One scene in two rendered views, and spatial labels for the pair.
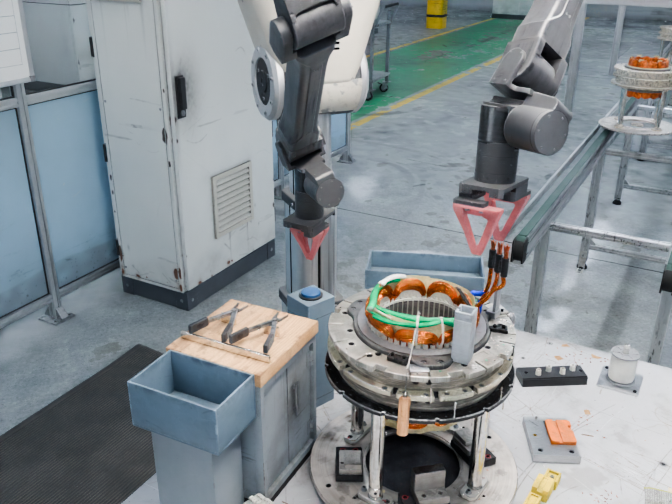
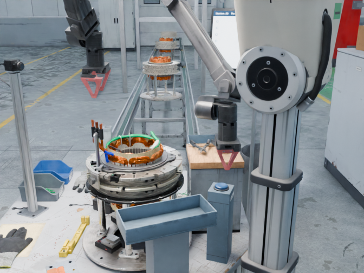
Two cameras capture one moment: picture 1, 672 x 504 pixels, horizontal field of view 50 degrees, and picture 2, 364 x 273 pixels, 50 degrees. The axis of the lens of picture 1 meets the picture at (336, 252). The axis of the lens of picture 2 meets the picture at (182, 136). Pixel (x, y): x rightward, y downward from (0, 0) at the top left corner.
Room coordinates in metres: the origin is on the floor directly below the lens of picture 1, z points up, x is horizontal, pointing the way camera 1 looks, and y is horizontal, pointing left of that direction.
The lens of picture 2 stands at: (2.21, -0.61, 1.58)
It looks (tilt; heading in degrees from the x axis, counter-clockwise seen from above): 19 degrees down; 151
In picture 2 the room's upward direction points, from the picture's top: straight up
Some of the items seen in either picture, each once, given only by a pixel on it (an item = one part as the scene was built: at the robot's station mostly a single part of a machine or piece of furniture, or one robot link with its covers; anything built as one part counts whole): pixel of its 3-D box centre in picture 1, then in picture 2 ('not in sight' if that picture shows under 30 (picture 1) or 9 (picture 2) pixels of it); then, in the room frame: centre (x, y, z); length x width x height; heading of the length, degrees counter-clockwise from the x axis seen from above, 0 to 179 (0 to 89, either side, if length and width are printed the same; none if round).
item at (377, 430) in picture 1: (377, 451); not in sight; (0.97, -0.07, 0.91); 0.02 x 0.02 x 0.21
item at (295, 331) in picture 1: (244, 339); (213, 155); (1.09, 0.16, 1.05); 0.20 x 0.19 x 0.02; 154
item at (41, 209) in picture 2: not in sight; (33, 210); (0.67, -0.44, 0.78); 0.09 x 0.09 x 0.01; 36
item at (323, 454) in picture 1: (412, 462); (137, 235); (1.07, -0.15, 0.80); 0.39 x 0.39 x 0.01
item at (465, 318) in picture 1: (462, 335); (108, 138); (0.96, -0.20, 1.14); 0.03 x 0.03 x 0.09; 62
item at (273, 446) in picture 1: (248, 406); (212, 189); (1.09, 0.16, 0.91); 0.19 x 0.19 x 0.26; 64
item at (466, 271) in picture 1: (421, 321); (167, 255); (1.39, -0.19, 0.92); 0.25 x 0.11 x 0.28; 82
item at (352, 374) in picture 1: (368, 380); not in sight; (0.96, -0.05, 1.06); 0.09 x 0.04 x 0.01; 62
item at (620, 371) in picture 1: (623, 366); not in sight; (1.37, -0.65, 0.82); 0.06 x 0.06 x 0.06
